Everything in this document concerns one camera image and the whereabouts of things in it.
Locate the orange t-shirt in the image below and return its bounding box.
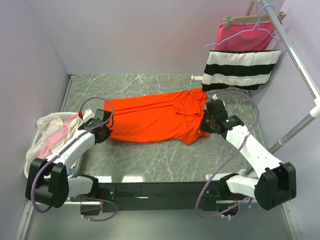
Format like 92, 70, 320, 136
104, 88, 209, 145

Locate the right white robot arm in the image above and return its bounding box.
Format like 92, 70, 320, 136
200, 99, 297, 210

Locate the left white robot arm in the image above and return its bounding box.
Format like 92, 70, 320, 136
25, 109, 113, 208

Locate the white laundry basket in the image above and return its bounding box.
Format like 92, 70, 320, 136
23, 111, 86, 181

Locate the cream and pink clothes pile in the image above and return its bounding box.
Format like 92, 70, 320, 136
25, 113, 84, 171

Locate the black white striped cloth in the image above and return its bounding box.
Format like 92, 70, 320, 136
201, 49, 281, 92

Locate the black base beam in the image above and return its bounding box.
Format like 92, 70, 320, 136
69, 181, 251, 216

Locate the pink towel on hanger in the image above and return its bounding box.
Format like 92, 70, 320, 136
214, 22, 275, 52

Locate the silver clothes rack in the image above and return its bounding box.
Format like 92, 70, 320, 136
191, 0, 320, 181

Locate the wooden clip hanger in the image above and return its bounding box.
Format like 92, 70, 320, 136
221, 14, 271, 30

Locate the aluminium rail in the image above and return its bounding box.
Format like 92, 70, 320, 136
24, 199, 101, 207

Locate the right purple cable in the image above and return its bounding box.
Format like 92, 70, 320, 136
195, 91, 260, 220

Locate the blue wire hanger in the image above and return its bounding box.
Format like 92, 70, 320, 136
203, 4, 283, 53

